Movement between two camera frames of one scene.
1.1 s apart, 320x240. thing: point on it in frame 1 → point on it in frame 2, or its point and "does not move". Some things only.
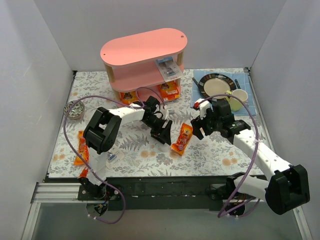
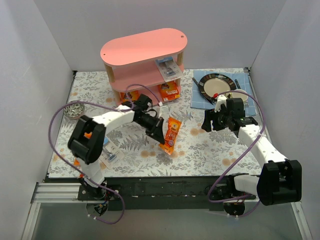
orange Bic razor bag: [186, 133] → [172, 132]
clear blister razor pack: [168, 68] does not move
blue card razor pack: [114, 156] does not move
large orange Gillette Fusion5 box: [169, 90] does not move
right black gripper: [204, 125] → [213, 121]
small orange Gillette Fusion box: [128, 97] does not move
